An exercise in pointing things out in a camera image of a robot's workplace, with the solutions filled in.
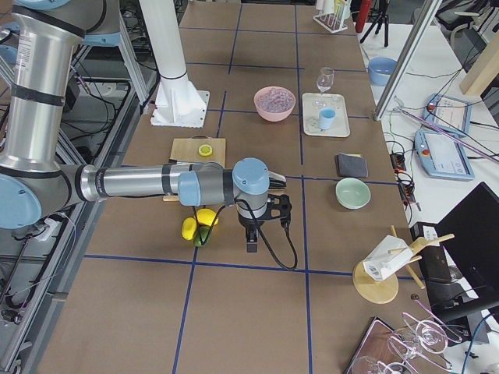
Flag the clear wine glass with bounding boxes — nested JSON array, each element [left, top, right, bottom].
[[313, 67, 334, 108]]

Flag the white carton box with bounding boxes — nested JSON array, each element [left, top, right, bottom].
[[362, 235, 412, 281]]

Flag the black monitor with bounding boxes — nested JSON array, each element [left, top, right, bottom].
[[436, 182, 498, 322]]

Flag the silver metal ice scoop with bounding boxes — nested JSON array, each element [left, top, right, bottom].
[[268, 171, 287, 192]]

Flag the cream serving tray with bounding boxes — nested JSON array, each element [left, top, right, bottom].
[[302, 93, 350, 138]]

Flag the teach pendant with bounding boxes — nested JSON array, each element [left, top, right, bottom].
[[414, 130, 475, 181], [423, 93, 472, 136]]

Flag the light blue cup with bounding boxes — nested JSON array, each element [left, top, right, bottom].
[[318, 108, 336, 131]]

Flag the teach pendant near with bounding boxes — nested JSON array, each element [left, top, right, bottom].
[[414, 130, 475, 181]]

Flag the blue bowl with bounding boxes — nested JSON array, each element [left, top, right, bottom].
[[367, 57, 398, 86]]

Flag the dark grey folded cloth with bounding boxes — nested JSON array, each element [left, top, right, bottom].
[[335, 153, 369, 178]]

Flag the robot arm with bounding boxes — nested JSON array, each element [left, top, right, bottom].
[[1, 1, 292, 252]]

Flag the lemon half slice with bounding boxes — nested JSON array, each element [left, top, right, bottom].
[[198, 144, 214, 157]]

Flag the aluminium frame post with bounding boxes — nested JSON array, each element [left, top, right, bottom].
[[373, 0, 442, 121]]

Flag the clear ice cubes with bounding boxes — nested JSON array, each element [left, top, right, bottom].
[[257, 88, 294, 113]]

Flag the yellow lemon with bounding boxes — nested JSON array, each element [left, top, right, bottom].
[[181, 217, 198, 241], [196, 208, 219, 226]]

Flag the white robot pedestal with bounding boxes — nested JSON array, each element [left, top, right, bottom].
[[140, 0, 210, 129]]

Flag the teach pendant far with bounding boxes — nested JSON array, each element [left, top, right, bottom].
[[423, 93, 472, 136]]

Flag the wooden mug tree stand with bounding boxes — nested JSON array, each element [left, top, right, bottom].
[[352, 225, 455, 304]]

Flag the light green bowl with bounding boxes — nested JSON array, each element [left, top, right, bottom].
[[335, 178, 371, 210]]

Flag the green lime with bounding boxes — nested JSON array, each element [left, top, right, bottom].
[[193, 226, 211, 247]]

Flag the pink bowl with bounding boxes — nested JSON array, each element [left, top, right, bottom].
[[253, 86, 296, 122]]

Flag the hanging wine glasses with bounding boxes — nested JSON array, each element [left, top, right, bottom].
[[345, 294, 462, 373]]

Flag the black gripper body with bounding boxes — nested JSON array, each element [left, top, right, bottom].
[[235, 194, 292, 234]]

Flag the black camera tripod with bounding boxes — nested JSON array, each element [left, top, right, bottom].
[[356, 0, 390, 47]]

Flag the white rack with cups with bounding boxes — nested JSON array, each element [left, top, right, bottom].
[[313, 0, 351, 34]]

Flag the wooden cutting board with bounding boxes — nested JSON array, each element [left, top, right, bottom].
[[163, 138, 226, 206]]

